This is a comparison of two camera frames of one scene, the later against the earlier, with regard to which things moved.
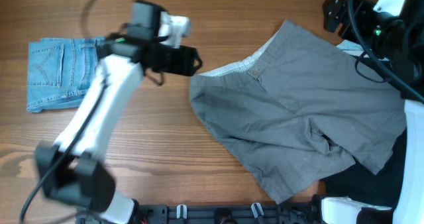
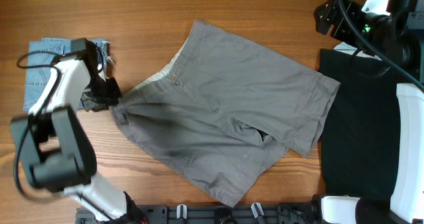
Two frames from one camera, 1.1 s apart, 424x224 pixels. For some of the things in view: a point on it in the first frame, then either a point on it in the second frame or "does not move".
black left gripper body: (169, 59) → (101, 95)
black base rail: (287, 213) does not move
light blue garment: (352, 47) does not move
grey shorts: (299, 109) → (217, 111)
